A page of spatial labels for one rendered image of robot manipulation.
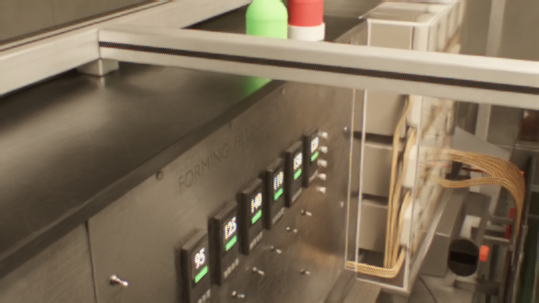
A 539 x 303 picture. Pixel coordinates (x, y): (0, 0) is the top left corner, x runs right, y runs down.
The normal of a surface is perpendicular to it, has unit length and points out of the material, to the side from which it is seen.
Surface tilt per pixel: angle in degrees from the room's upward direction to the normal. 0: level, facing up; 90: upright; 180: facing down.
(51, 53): 90
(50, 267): 90
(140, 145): 0
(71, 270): 90
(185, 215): 90
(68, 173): 0
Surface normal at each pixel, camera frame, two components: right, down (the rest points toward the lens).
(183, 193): 0.92, 0.14
